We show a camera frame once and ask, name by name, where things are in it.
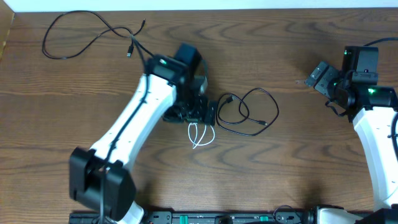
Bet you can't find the thick black left camera cable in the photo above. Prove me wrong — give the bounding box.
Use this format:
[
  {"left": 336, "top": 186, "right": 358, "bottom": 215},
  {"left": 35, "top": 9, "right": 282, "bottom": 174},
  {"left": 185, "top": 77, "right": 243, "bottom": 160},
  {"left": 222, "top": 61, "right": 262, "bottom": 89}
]
[{"left": 98, "top": 34, "right": 156, "bottom": 224}]

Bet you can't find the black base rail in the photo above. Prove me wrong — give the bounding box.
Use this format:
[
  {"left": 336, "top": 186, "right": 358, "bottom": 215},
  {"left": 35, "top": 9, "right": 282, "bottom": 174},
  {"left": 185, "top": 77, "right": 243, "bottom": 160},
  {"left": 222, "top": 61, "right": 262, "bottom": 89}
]
[{"left": 68, "top": 205, "right": 374, "bottom": 224}]

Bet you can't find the thin black USB cable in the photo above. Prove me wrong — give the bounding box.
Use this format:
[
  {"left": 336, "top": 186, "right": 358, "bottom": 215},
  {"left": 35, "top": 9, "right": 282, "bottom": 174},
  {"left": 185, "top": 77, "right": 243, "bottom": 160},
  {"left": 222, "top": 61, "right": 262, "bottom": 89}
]
[{"left": 41, "top": 10, "right": 146, "bottom": 60}]

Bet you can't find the white USB cable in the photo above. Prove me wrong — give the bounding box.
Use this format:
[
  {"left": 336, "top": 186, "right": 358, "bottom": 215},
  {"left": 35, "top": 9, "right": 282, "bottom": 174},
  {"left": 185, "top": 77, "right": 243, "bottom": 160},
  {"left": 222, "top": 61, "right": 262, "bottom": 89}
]
[{"left": 187, "top": 122, "right": 216, "bottom": 149}]

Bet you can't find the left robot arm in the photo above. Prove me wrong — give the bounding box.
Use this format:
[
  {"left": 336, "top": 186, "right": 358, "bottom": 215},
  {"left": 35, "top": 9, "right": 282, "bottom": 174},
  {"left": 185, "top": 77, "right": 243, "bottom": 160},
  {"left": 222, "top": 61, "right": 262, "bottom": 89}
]
[{"left": 69, "top": 44, "right": 217, "bottom": 223}]

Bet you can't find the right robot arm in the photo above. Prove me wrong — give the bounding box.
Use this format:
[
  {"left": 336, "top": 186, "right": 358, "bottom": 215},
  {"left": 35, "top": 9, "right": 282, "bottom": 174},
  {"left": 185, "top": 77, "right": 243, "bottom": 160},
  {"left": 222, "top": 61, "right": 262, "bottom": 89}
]
[{"left": 301, "top": 45, "right": 397, "bottom": 223}]

